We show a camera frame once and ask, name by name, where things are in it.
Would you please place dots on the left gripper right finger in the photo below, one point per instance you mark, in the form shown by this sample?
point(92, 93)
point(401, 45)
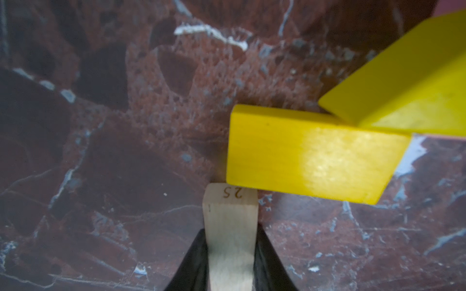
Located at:
point(269, 272)

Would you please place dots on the natural wood block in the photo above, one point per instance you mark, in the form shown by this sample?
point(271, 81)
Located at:
point(231, 218)

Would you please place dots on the yellow rectangular block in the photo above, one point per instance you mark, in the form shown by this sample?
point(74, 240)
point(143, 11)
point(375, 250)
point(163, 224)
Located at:
point(312, 154)

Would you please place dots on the yellow triangular block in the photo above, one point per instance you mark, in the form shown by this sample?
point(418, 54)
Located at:
point(416, 85)

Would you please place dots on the pink rectangular block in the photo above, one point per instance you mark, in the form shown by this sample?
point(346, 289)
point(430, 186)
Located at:
point(448, 6)

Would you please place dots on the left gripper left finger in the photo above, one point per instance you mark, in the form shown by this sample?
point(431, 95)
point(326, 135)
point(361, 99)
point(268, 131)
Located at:
point(192, 274)

